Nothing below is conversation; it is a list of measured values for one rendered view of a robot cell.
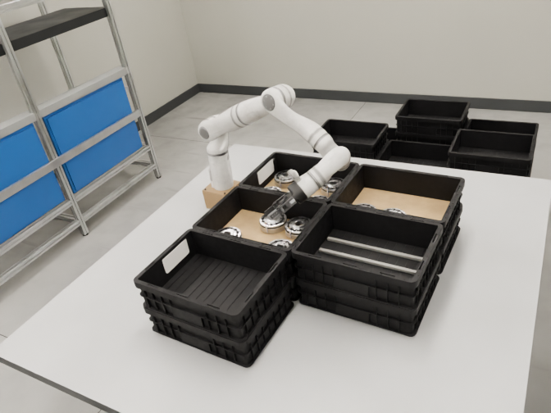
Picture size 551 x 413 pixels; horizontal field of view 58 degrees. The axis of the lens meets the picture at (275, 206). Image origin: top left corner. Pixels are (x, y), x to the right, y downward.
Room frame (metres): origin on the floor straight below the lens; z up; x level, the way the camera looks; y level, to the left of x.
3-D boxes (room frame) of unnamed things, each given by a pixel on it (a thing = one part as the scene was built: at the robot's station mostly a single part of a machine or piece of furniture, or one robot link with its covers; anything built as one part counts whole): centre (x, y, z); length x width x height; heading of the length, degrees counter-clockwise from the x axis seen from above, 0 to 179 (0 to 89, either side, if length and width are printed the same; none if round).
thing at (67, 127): (3.33, 1.15, 0.60); 0.72 x 0.03 x 0.56; 148
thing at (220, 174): (1.96, 0.21, 0.88); 0.09 x 0.09 x 0.17; 61
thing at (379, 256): (1.24, -0.27, 0.87); 0.40 x 0.30 x 0.11; 55
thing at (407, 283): (1.24, -0.27, 0.92); 0.40 x 0.30 x 0.02; 55
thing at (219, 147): (1.96, 0.21, 1.04); 0.09 x 0.09 x 0.17; 49
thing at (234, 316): (1.22, 0.23, 0.92); 0.40 x 0.30 x 0.02; 55
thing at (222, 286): (1.22, 0.23, 0.87); 0.40 x 0.30 x 0.11; 55
